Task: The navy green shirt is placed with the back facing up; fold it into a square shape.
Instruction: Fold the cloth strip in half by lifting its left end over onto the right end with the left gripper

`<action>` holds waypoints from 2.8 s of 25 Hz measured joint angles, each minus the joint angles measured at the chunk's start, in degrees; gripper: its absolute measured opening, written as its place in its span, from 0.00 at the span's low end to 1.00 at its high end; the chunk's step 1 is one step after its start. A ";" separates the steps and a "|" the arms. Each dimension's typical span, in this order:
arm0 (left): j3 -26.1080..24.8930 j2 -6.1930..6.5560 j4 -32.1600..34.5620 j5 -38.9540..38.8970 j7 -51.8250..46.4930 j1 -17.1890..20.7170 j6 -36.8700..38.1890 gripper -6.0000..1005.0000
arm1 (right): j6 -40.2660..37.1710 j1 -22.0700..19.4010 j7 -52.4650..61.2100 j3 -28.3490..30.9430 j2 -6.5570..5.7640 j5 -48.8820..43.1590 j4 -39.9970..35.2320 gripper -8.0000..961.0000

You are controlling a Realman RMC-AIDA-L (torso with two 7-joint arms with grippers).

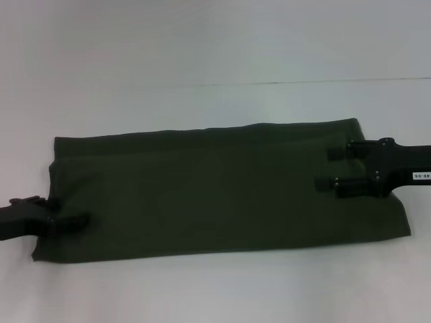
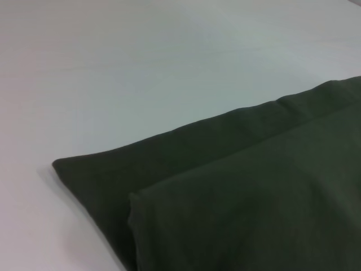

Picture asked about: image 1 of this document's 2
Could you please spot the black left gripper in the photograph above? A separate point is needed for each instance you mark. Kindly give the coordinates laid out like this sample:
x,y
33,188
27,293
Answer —
x,y
23,222

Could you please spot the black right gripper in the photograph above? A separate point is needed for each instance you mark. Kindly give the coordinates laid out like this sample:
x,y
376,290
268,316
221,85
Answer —
x,y
397,165

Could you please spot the dark green shirt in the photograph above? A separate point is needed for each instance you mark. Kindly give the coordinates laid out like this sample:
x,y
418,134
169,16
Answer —
x,y
215,188

